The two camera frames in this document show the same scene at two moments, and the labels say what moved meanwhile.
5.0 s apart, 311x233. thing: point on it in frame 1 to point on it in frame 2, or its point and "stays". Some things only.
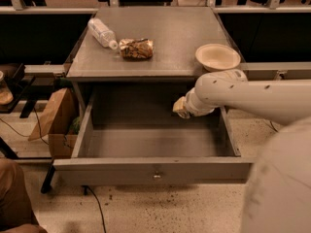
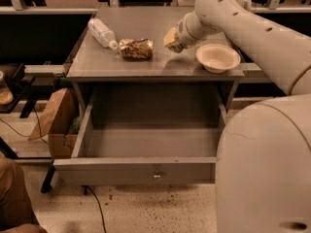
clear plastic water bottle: x=102 y=33 stays
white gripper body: x=190 y=104 to x=185 y=33
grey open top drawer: x=131 y=135 stays
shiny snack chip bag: x=133 y=49 stays
